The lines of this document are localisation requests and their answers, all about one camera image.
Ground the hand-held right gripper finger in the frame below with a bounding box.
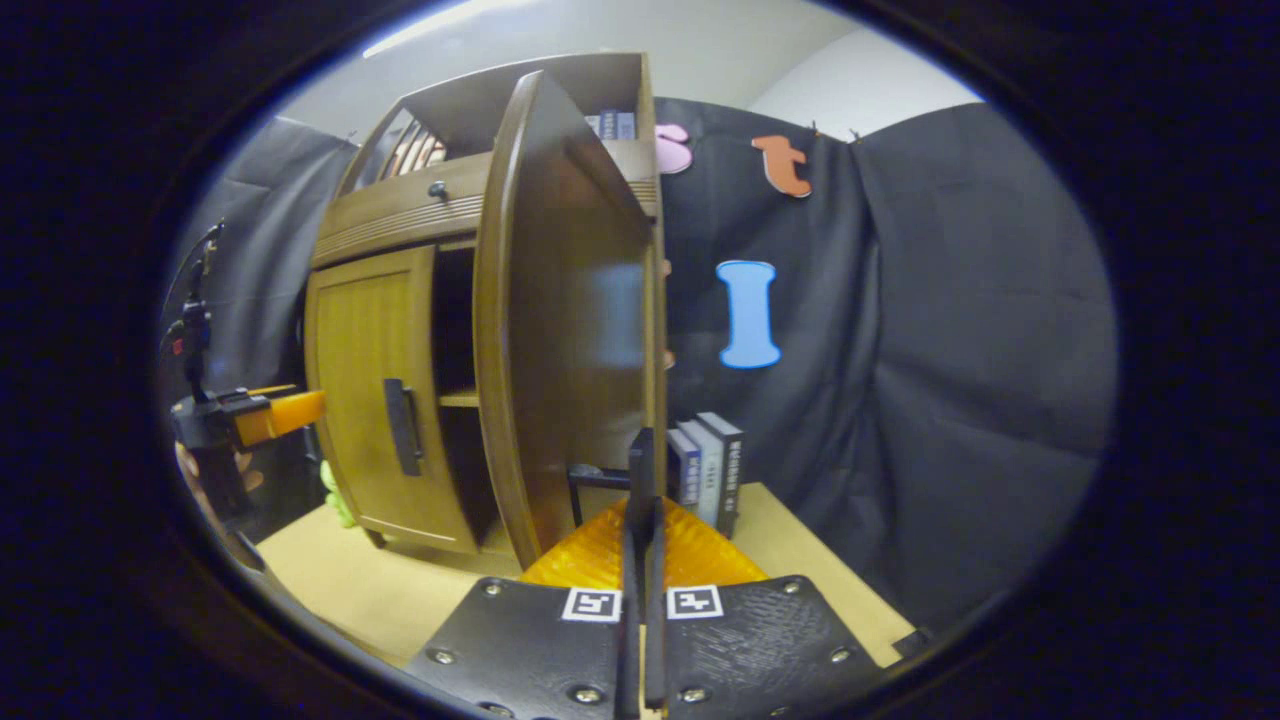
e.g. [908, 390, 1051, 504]
[405, 428, 643, 720]
[640, 428, 891, 720]

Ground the wooden shoe cabinet door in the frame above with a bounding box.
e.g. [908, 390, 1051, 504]
[473, 70, 668, 571]
[305, 245, 479, 554]

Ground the blue white standing book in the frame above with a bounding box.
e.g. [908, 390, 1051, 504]
[666, 428, 701, 508]

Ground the wooden double-door shoe cabinet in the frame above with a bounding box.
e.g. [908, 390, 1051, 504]
[303, 52, 669, 571]

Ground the pale grey standing book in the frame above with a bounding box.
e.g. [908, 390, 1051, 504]
[680, 420, 723, 529]

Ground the wooden drawer with black knob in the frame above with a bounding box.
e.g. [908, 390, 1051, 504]
[312, 138, 661, 269]

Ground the dark grey standing book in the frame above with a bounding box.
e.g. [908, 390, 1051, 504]
[697, 412, 745, 539]

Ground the black backdrop cloth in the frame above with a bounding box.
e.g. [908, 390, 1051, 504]
[160, 95, 1119, 641]

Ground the green frog plush toy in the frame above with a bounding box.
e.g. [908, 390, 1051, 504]
[320, 460, 358, 529]

